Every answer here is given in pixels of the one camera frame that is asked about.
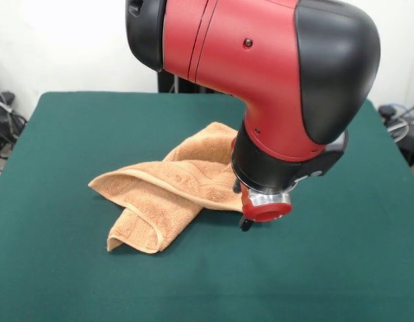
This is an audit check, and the tan terry towel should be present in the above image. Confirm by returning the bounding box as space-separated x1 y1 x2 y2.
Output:
88 121 245 254

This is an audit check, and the black vertical column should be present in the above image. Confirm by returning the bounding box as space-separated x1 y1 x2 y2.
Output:
156 69 215 95

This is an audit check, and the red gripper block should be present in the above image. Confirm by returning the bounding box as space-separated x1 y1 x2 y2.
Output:
232 180 293 233

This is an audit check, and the dark green table cloth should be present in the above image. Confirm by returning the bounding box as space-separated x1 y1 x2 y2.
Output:
0 91 414 322

